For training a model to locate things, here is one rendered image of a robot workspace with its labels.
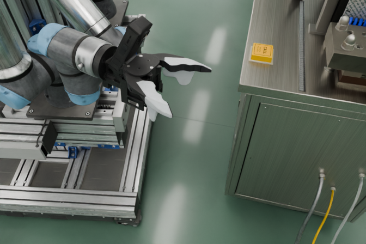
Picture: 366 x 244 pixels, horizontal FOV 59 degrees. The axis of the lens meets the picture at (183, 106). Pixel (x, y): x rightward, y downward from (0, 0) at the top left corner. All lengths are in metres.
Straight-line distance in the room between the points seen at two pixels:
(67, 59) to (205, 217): 1.28
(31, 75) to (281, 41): 0.85
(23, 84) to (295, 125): 0.88
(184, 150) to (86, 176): 0.61
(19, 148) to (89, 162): 0.58
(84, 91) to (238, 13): 2.41
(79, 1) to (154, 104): 0.37
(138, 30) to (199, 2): 2.62
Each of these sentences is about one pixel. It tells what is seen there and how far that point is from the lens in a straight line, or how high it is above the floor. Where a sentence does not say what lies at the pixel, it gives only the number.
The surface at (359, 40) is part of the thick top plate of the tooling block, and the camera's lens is 1.14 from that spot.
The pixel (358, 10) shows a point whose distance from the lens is 1.22.
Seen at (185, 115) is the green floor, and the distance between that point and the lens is 2.11.
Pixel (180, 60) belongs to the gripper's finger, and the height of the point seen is 1.23.
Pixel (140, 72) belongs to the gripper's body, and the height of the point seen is 1.25.
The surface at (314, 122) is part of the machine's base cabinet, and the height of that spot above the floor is 0.77.
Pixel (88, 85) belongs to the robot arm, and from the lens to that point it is 0.75.
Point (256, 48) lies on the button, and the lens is 1.17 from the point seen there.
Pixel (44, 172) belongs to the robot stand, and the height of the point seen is 0.21.
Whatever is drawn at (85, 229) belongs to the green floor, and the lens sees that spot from 1.81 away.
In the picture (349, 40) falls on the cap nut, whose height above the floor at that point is 1.06.
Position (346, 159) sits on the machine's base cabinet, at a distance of 1.37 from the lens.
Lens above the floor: 1.64
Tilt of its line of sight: 49 degrees down
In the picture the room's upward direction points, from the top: straight up
